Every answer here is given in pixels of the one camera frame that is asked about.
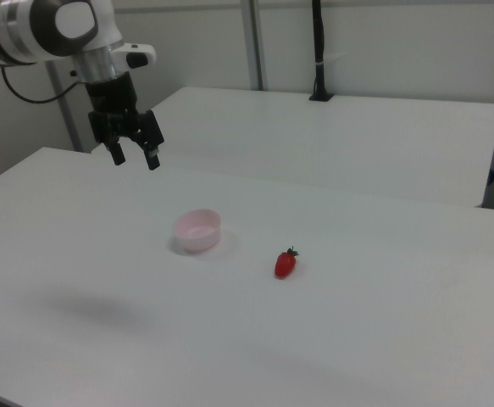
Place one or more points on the red toy strawberry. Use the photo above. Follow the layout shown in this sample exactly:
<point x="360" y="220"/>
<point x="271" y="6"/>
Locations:
<point x="284" y="265"/>

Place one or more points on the black camera pole with base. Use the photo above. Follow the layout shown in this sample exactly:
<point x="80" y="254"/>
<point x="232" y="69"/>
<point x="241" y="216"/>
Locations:
<point x="319" y="42"/>

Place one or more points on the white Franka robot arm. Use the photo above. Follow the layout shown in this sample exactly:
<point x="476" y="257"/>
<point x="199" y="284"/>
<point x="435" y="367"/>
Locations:
<point x="26" y="29"/>

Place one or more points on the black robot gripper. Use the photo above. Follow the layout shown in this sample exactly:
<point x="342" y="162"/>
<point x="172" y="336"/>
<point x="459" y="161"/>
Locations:
<point x="113" y="110"/>

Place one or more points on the pink plastic bowl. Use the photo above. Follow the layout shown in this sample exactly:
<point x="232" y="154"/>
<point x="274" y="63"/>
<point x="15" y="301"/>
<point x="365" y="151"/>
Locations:
<point x="195" y="242"/>

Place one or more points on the grey partition post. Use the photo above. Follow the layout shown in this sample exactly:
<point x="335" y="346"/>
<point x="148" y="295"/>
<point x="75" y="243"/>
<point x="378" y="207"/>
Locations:
<point x="255" y="42"/>

